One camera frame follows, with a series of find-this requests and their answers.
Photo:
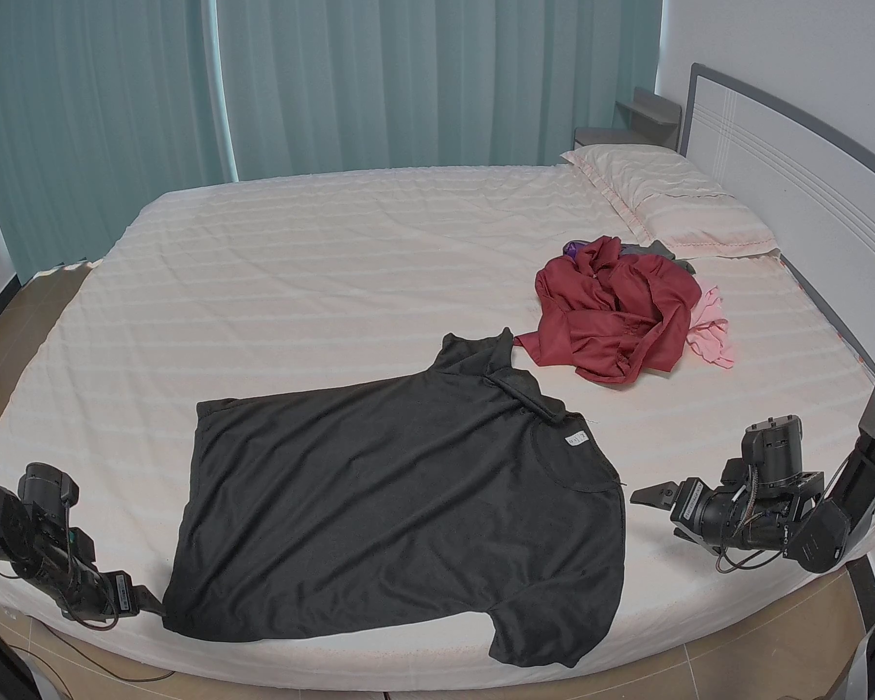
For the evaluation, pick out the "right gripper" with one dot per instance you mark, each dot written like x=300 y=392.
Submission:
x=707 y=515

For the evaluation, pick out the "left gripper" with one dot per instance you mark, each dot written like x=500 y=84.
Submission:
x=102 y=595

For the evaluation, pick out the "black polo shirt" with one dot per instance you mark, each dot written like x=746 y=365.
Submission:
x=379 y=507

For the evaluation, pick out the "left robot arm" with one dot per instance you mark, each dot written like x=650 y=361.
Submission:
x=4 y=529

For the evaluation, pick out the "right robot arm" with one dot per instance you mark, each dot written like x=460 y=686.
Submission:
x=817 y=529

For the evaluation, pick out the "bed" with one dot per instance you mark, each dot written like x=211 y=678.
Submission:
x=335 y=281

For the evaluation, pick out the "pink garment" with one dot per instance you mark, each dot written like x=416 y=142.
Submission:
x=714 y=336

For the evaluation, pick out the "dark red garment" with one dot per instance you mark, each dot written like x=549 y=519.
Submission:
x=612 y=318

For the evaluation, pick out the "grey garment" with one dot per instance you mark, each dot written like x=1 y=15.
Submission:
x=660 y=251

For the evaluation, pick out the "purple garment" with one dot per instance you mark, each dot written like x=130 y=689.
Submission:
x=576 y=249

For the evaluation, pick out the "cream pillow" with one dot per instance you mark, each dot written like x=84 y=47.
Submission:
x=671 y=194

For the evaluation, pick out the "grey bedside table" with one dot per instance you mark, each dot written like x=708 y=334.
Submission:
x=649 y=110

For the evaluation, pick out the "blue-green curtain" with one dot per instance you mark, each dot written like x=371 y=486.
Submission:
x=95 y=99
x=423 y=63

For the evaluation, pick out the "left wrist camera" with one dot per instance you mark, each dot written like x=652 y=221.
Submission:
x=80 y=545

